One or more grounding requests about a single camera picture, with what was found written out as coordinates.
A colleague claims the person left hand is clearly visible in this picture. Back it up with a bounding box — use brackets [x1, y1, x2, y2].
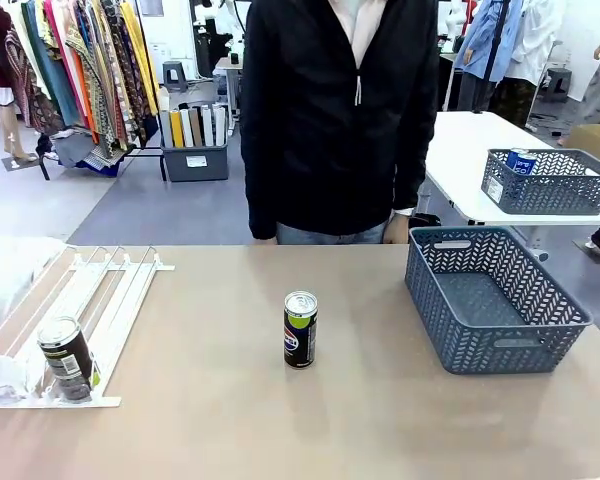
[383, 212, 412, 246]

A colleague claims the black pepsi can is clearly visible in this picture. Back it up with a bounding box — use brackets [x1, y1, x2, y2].
[283, 290, 319, 370]
[36, 315, 95, 403]

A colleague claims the white can dispenser rack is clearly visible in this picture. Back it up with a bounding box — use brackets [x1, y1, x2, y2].
[0, 244, 176, 410]

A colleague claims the white side table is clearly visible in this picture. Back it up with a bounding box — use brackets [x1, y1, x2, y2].
[419, 110, 600, 262]

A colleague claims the person in black jacket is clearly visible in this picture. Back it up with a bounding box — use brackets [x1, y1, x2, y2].
[239, 0, 441, 246]

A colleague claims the blue pepsi can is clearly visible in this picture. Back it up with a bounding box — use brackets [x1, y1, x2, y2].
[506, 147, 539, 177]

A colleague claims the blue grey plastic basket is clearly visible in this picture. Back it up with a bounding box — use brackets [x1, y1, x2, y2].
[404, 225, 594, 376]

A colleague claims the white fabric bolt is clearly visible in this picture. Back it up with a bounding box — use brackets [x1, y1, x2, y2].
[201, 104, 215, 147]
[212, 103, 228, 147]
[179, 108, 195, 148]

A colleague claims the black pole stand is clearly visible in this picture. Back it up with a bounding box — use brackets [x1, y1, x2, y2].
[472, 0, 512, 115]

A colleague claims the grey storage bin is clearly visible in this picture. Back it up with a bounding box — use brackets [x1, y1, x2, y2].
[159, 142, 230, 183]

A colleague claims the blue shirt on mannequin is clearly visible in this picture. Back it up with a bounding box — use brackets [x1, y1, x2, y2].
[453, 0, 524, 84]

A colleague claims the brown cardboard box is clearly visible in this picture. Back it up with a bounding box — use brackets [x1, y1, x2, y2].
[564, 123, 600, 169]

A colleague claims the grey plastic stool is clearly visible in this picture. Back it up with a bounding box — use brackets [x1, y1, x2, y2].
[162, 60, 189, 94]
[544, 67, 574, 104]

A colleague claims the brown fabric bolt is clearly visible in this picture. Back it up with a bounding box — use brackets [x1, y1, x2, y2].
[188, 107, 204, 147]

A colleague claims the white shirt on mannequin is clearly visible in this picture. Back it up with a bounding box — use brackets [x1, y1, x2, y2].
[504, 0, 566, 87]

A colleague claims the small white table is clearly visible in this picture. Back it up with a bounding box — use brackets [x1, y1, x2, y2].
[213, 55, 244, 134]

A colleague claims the yellow fabric bolt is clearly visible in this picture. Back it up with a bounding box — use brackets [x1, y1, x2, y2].
[169, 109, 185, 149]

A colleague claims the grey fabric bolt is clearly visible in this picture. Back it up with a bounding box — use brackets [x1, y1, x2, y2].
[159, 110, 174, 149]

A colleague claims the black machine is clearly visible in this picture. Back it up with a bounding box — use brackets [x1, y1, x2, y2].
[193, 19, 217, 79]

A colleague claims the yellow hanging garment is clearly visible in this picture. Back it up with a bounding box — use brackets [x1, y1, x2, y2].
[119, 0, 160, 118]

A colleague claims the patterned hanging garment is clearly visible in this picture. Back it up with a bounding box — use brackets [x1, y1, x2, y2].
[64, 0, 149, 151]

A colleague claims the grey cloth pile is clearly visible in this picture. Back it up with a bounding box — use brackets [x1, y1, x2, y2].
[53, 129, 127, 178]

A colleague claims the orange hanging garment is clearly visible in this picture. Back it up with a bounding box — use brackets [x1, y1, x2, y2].
[72, 49, 100, 146]

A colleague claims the green hanging garment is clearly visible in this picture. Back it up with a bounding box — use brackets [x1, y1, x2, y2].
[22, 0, 81, 129]

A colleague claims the brown patterned shawl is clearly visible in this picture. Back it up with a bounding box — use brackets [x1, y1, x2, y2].
[3, 28, 66, 136]

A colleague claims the mannequin with white skirt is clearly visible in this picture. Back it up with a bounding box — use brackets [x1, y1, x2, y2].
[0, 84, 40, 165]

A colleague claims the black clothes rack frame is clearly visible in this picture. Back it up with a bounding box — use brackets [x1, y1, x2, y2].
[38, 144, 168, 182]

